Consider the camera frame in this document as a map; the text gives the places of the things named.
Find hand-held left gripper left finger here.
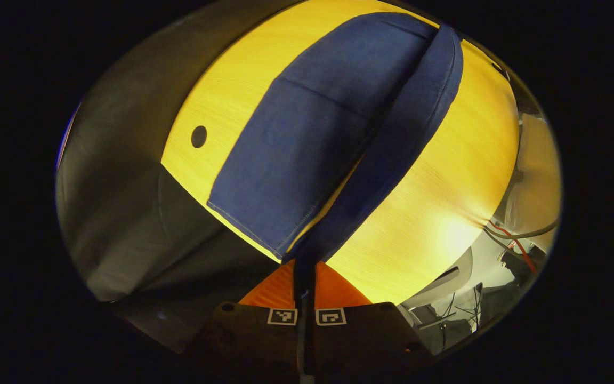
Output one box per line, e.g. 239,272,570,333
195,260,303,384

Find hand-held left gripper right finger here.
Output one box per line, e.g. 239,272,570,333
307,261,434,384

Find blue denim jeans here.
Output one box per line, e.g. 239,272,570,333
207,12,465,299

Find grey office chair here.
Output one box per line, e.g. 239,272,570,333
400,246,484,353

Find black backdrop cloth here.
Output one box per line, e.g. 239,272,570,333
55,0,286,355

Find red cable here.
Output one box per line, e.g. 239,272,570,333
491,221,538,275

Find grey cable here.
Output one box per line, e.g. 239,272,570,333
483,218,560,242

